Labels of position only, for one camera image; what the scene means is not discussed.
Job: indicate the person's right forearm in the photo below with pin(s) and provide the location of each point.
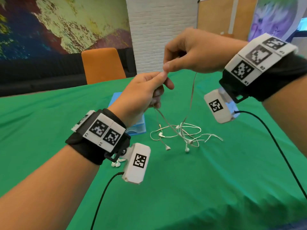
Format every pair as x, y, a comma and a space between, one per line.
290, 112

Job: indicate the blue plastic mini drawer unit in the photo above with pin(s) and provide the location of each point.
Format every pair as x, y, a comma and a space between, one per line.
138, 128

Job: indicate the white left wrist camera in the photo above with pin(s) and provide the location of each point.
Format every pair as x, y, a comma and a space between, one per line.
136, 174

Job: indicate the green tablecloth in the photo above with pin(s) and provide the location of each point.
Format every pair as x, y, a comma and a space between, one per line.
192, 189

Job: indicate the person's left forearm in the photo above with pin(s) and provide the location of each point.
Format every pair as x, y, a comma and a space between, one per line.
48, 189

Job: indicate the white left marker tag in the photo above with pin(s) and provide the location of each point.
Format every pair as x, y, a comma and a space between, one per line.
105, 131

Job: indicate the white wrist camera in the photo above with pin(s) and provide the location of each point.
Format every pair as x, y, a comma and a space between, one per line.
220, 114
136, 174

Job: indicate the wide orange wooden panel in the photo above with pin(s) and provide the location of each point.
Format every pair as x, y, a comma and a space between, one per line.
103, 67

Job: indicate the purple cloth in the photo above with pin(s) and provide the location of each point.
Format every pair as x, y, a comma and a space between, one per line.
271, 16

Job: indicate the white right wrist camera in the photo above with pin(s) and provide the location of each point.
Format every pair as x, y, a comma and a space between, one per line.
220, 114

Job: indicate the grey cabinet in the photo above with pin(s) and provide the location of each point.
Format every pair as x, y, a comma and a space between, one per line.
301, 46

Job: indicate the white marker tag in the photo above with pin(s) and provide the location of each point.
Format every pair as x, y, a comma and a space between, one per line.
254, 57
105, 131

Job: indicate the bright screen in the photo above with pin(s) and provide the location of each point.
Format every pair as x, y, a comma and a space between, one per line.
303, 23

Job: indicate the tan wooden board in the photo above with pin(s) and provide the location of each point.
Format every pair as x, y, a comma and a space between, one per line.
214, 14
244, 19

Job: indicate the person's right hand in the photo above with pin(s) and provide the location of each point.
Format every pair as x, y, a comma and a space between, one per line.
203, 52

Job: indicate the colourful abstract wall painting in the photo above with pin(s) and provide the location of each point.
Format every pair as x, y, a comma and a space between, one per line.
60, 23

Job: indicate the black sofa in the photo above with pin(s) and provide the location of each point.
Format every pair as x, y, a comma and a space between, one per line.
36, 74

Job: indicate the white right marker tag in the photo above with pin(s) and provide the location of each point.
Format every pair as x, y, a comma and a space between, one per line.
254, 57

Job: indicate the person's left hand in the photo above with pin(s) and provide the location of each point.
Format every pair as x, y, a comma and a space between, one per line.
139, 98

